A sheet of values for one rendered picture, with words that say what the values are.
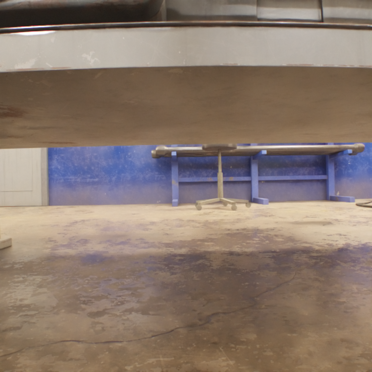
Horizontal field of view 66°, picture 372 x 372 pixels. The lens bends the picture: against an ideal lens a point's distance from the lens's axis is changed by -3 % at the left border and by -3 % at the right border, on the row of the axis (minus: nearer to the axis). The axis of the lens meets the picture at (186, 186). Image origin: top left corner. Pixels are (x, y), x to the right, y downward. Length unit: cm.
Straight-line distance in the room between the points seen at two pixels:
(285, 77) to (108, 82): 29
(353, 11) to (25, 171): 397
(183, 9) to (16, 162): 383
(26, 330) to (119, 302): 17
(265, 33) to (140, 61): 19
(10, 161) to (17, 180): 28
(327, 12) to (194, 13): 28
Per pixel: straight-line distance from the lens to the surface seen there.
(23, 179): 429
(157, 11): 56
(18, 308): 67
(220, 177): 288
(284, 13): 73
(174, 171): 370
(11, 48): 53
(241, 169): 391
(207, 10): 70
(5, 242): 132
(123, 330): 52
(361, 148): 396
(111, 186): 392
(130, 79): 51
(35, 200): 422
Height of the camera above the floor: 23
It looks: level
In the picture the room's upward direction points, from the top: 1 degrees counter-clockwise
